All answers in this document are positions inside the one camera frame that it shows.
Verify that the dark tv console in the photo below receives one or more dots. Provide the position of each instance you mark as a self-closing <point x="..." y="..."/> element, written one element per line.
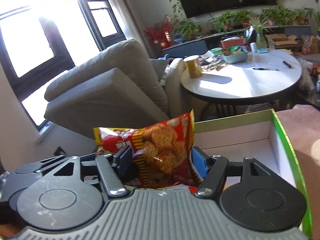
<point x="241" y="37"/>

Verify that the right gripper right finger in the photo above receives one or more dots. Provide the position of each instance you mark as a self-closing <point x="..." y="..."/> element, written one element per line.
<point x="212" y="171"/>

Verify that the glass vase with plant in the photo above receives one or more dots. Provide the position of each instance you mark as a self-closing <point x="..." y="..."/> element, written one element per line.
<point x="259" y="26"/>

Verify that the light blue snack bowl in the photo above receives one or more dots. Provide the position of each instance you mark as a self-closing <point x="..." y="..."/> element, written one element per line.
<point x="235" y="54"/>

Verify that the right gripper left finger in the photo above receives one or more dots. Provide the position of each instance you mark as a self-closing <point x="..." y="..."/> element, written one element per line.
<point x="111" y="168"/>

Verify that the black marker pen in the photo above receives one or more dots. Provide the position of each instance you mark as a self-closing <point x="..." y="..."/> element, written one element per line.
<point x="287" y="64"/>

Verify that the yellow canister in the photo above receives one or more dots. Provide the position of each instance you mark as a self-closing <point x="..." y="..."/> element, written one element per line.
<point x="193" y="65"/>

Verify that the white round coffee table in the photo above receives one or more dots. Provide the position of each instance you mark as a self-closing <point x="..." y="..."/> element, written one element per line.
<point x="259" y="79"/>

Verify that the beige sofa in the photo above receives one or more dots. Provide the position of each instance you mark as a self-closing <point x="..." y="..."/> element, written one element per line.
<point x="120" y="87"/>

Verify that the cardboard box on console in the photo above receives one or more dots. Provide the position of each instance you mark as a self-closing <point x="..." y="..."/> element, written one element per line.
<point x="280" y="41"/>

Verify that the wall power socket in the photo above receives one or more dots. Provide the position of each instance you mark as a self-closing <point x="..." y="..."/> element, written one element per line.
<point x="59" y="151"/>

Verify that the red yellow snack bag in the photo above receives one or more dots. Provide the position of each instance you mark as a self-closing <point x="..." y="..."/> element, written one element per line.
<point x="160" y="154"/>

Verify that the pink polka dot tablecloth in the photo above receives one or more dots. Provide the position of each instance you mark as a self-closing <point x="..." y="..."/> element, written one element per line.
<point x="302" y="126"/>

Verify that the green cardboard box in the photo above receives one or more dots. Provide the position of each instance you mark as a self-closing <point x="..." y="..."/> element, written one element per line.
<point x="264" y="196"/>

